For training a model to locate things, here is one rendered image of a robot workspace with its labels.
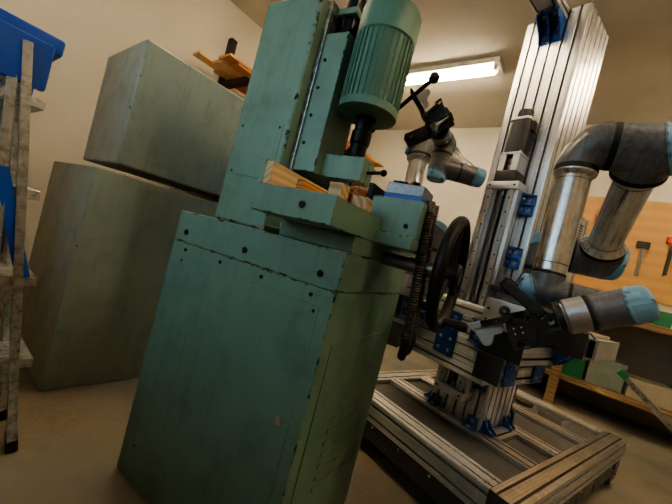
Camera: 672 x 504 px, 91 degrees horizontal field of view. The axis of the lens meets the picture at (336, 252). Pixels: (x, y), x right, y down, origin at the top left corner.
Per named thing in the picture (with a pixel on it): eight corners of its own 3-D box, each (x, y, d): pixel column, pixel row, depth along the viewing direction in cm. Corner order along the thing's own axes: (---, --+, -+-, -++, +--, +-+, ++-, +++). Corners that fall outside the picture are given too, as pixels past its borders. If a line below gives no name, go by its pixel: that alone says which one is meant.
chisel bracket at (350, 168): (357, 186, 91) (365, 156, 91) (316, 180, 98) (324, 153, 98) (368, 193, 98) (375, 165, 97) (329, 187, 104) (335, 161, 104)
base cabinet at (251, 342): (252, 618, 69) (336, 293, 69) (113, 468, 98) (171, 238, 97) (347, 501, 109) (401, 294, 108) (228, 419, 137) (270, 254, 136)
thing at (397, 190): (422, 202, 78) (427, 179, 78) (380, 195, 83) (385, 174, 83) (434, 214, 89) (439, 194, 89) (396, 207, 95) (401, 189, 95)
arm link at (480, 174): (449, 163, 170) (478, 196, 127) (429, 158, 169) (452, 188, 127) (459, 141, 164) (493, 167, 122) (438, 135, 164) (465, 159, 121)
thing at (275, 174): (268, 183, 70) (274, 160, 70) (261, 182, 71) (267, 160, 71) (374, 231, 122) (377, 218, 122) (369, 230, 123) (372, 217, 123)
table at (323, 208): (374, 235, 56) (383, 201, 56) (248, 208, 71) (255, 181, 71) (442, 264, 109) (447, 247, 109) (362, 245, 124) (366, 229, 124)
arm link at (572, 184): (564, 111, 82) (514, 299, 80) (620, 111, 77) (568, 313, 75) (559, 134, 92) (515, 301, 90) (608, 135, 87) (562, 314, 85)
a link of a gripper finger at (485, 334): (465, 349, 77) (508, 343, 73) (458, 324, 79) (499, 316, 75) (467, 348, 80) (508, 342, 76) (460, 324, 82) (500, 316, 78)
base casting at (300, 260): (335, 293, 69) (346, 251, 69) (172, 238, 98) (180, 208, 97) (400, 294, 108) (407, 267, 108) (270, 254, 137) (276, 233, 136)
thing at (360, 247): (350, 253, 71) (355, 235, 71) (278, 234, 82) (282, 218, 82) (405, 267, 106) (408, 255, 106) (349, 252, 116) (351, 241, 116)
